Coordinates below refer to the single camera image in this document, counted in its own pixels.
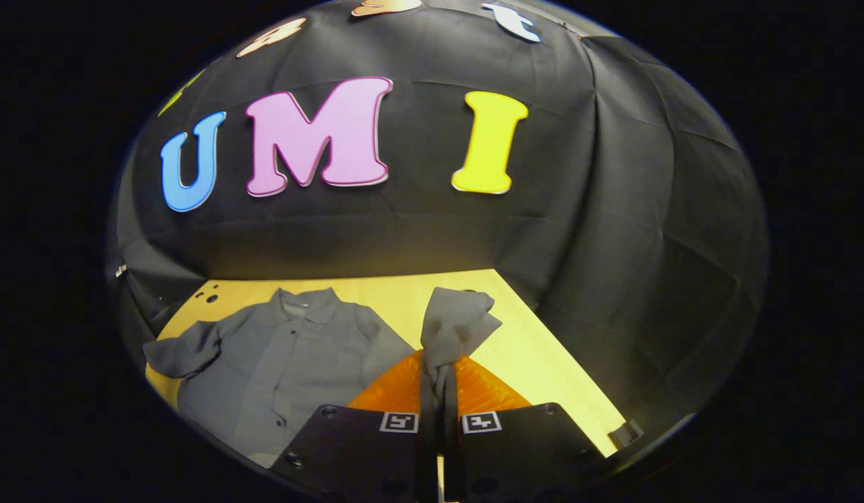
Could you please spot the grey button-up shirt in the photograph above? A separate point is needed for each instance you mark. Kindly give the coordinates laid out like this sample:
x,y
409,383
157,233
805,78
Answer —
x,y
306,356

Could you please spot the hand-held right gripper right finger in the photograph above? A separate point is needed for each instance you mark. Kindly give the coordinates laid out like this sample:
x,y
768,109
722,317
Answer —
x,y
522,454

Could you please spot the black backdrop cloth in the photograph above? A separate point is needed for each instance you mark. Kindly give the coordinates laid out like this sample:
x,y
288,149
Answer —
x,y
418,230

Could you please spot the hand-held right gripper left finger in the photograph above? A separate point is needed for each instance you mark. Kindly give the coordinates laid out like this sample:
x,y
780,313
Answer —
x,y
362,454

